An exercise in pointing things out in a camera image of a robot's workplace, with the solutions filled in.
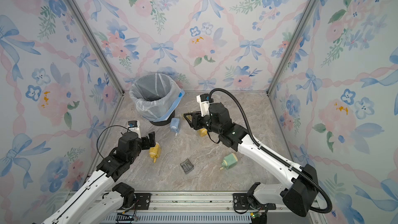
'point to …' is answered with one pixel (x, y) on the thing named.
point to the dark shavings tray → (187, 166)
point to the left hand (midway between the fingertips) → (147, 132)
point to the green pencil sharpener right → (229, 162)
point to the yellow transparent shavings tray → (189, 117)
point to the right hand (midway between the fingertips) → (188, 114)
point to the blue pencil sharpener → (175, 125)
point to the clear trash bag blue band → (156, 96)
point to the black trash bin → (164, 122)
